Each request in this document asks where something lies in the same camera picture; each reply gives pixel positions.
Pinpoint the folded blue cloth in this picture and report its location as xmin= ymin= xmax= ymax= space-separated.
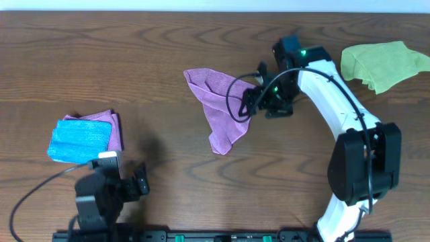
xmin=47 ymin=120 xmax=112 ymax=164

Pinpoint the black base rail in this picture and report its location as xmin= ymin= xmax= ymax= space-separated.
xmin=52 ymin=229 xmax=393 ymax=242

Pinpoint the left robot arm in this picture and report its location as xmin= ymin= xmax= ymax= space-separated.
xmin=68 ymin=157 xmax=150 ymax=241

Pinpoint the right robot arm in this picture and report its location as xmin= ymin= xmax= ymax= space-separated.
xmin=232 ymin=35 xmax=402 ymax=241

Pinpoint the folded purple cloth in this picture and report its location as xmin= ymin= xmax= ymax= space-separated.
xmin=63 ymin=110 xmax=122 ymax=151

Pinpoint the green cloth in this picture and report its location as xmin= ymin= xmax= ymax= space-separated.
xmin=341 ymin=41 xmax=429 ymax=94

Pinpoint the left black cable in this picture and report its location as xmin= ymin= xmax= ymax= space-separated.
xmin=8 ymin=163 xmax=93 ymax=242

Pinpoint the purple cloth with label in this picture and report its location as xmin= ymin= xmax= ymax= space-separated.
xmin=183 ymin=68 xmax=255 ymax=155

